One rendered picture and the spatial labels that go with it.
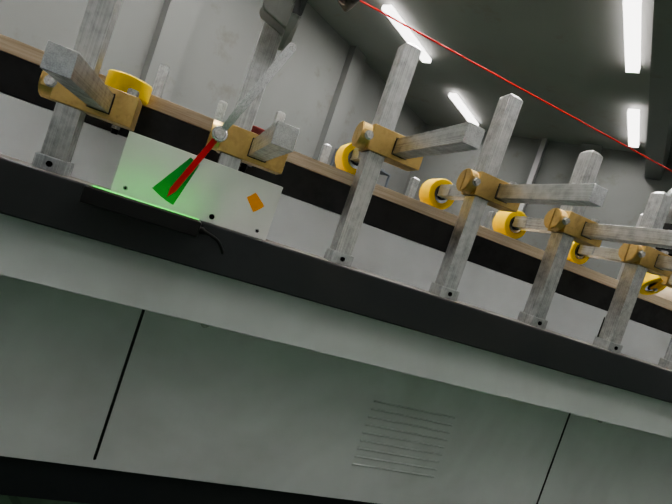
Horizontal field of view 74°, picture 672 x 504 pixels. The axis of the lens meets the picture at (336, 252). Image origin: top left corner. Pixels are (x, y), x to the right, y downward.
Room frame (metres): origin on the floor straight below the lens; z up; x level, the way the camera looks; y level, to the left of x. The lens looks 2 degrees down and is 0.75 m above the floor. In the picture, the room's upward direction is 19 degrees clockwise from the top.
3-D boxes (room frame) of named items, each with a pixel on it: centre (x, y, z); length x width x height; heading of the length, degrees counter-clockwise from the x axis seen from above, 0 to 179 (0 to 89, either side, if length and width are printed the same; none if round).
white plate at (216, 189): (0.75, 0.25, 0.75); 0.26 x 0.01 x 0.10; 109
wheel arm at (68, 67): (0.68, 0.41, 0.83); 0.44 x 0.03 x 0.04; 19
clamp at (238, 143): (0.80, 0.21, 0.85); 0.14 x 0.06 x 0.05; 109
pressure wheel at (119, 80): (0.87, 0.48, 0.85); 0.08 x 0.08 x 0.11
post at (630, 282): (1.12, -0.72, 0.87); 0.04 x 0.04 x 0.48; 19
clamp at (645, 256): (1.13, -0.74, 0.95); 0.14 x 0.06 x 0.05; 109
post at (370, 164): (0.87, -0.01, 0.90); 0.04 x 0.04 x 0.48; 19
